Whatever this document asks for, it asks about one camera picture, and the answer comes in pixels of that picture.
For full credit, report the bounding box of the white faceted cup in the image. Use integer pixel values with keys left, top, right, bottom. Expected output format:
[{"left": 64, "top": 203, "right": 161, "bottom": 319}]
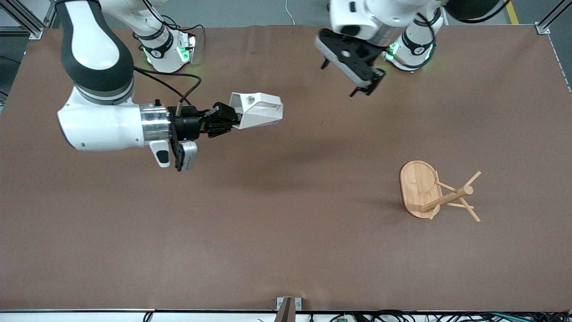
[{"left": 229, "top": 92, "right": 284, "bottom": 131}]

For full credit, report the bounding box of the wooden cup rack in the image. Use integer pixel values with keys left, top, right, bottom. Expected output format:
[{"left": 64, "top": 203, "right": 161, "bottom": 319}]
[{"left": 399, "top": 160, "right": 482, "bottom": 223}]

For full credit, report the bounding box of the brown table cover sheet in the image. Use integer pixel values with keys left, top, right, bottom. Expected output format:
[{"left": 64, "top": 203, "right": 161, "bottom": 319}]
[{"left": 0, "top": 25, "right": 572, "bottom": 312}]

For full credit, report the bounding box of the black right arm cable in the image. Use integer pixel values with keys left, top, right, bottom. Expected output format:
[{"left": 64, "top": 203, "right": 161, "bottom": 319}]
[{"left": 133, "top": 0, "right": 205, "bottom": 108}]

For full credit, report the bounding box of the aluminium frame post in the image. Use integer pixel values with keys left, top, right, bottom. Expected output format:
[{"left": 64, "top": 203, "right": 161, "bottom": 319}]
[
  {"left": 534, "top": 0, "right": 572, "bottom": 94},
  {"left": 0, "top": 0, "right": 59, "bottom": 40}
]

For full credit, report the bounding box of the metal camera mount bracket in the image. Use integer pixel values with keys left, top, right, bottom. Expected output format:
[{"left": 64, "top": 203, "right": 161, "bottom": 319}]
[{"left": 275, "top": 297, "right": 303, "bottom": 322}]

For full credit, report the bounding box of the black cable bundle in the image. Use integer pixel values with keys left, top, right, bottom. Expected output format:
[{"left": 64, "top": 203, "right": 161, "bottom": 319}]
[{"left": 328, "top": 309, "right": 572, "bottom": 322}]

